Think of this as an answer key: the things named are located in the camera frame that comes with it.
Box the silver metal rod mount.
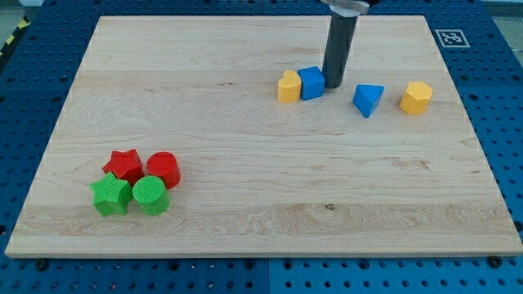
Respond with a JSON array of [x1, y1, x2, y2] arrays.
[[320, 0, 370, 17]]

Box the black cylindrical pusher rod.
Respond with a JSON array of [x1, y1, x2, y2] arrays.
[[322, 12, 358, 88]]

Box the blue cube block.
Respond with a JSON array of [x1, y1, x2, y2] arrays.
[[297, 66, 325, 100]]

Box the blue triangle block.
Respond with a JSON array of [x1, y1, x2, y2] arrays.
[[352, 84, 385, 118]]

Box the yellow heart block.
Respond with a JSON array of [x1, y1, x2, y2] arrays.
[[277, 70, 302, 103]]

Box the yellow hexagon block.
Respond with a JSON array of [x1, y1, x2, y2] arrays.
[[400, 81, 433, 114]]

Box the white fiducial marker tag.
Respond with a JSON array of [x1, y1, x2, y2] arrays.
[[435, 29, 470, 48]]

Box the light wooden board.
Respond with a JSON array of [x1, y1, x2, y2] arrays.
[[6, 16, 522, 259]]

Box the red cylinder block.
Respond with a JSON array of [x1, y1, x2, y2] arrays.
[[146, 151, 181, 189]]

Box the green cylinder block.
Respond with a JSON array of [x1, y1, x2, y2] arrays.
[[132, 176, 170, 216]]

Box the red star block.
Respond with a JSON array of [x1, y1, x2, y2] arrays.
[[102, 149, 145, 186]]

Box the green star block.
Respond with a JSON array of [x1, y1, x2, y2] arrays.
[[90, 171, 132, 216]]

